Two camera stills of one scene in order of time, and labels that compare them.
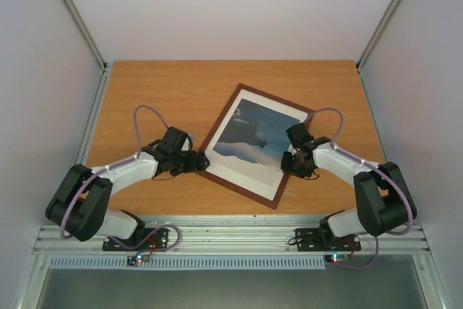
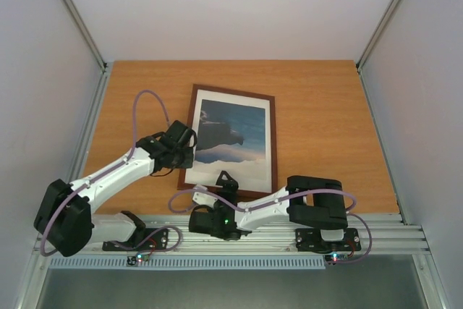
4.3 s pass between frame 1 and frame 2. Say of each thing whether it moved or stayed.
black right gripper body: moved
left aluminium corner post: stayed
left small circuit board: stayed
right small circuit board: stayed
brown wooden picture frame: moved
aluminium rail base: stayed
